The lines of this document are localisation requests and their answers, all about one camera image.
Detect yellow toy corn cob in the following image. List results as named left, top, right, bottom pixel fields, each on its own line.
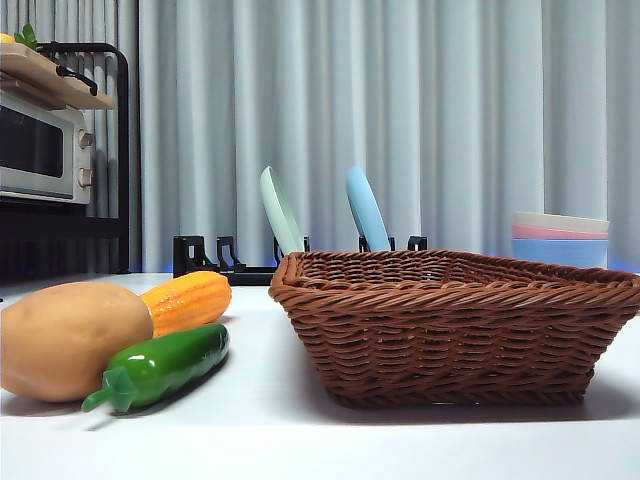
left=139, top=270, right=234, bottom=339

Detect brown wicker basket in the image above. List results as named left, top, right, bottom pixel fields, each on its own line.
left=268, top=249, right=640, bottom=409

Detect green toy cucumber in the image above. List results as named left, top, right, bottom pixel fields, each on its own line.
left=81, top=323, right=231, bottom=415

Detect brown toy potato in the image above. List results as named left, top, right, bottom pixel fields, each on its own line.
left=0, top=281, right=155, bottom=404

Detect mint green plate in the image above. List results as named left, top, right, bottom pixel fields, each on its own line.
left=259, top=165, right=306, bottom=256

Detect light blue plate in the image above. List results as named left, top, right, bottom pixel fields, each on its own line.
left=345, top=165, right=392, bottom=253

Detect black dish rack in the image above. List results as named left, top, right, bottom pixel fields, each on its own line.
left=172, top=234, right=429, bottom=287

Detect grey curtain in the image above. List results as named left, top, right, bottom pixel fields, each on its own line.
left=0, top=0, right=640, bottom=274

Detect pink bowl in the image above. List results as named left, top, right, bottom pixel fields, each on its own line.
left=511, top=223, right=610, bottom=242

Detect blue bowl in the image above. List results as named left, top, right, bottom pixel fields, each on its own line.
left=510, top=237, right=610, bottom=271

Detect silver toaster oven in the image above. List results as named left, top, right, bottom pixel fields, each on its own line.
left=0, top=89, right=96, bottom=206

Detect green toy leaves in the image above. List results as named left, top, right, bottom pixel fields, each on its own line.
left=13, top=23, right=44, bottom=51

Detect black metal shelf frame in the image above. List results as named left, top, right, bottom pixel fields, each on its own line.
left=0, top=42, right=132, bottom=301

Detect wooden board with black handle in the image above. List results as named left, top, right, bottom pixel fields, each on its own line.
left=0, top=40, right=119, bottom=110

